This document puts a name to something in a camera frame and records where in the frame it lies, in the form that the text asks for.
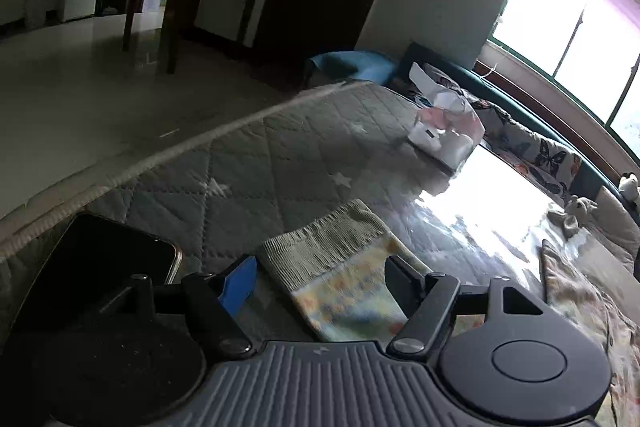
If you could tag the floral patterned baby garment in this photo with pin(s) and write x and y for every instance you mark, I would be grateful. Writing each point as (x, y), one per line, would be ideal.
(333, 271)

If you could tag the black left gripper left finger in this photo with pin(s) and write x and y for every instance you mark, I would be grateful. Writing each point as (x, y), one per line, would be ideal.
(144, 353)

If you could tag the green framed window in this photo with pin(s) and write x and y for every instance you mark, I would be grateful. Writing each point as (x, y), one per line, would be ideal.
(589, 49)

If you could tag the grey plain pillow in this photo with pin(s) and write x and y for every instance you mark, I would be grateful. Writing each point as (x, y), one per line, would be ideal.
(615, 229)

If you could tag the grey quilted table cover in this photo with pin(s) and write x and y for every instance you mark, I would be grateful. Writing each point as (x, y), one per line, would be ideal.
(224, 193)

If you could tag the grey plush bunny toy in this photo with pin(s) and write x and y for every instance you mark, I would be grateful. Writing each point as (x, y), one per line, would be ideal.
(576, 214)

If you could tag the black smartphone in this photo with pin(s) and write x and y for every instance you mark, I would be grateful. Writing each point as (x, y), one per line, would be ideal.
(92, 261)

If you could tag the teal sofa bench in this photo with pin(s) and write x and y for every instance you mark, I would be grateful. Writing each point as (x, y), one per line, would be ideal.
(375, 67)

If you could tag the white black plush toy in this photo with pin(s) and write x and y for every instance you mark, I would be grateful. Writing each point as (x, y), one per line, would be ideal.
(629, 188)

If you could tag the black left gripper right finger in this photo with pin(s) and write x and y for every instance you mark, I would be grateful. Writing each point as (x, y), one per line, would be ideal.
(498, 351)

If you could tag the white pink tissue pack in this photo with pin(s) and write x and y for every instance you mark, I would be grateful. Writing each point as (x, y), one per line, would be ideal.
(447, 129)

